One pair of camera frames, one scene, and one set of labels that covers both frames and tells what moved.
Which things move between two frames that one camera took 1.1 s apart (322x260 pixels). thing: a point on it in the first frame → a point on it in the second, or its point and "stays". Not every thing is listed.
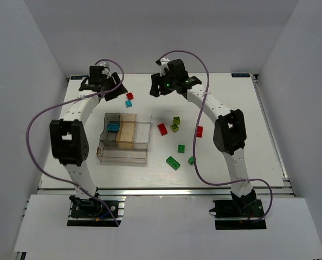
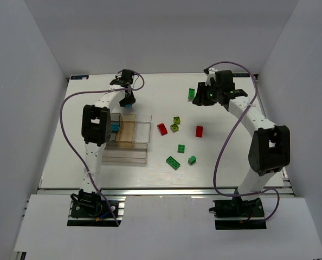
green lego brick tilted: (191, 160) stays
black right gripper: (155, 85) → (200, 94)
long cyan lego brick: (113, 127) stays
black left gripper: (113, 88) → (127, 98)
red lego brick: (162, 129) stays
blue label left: (78, 77) stays
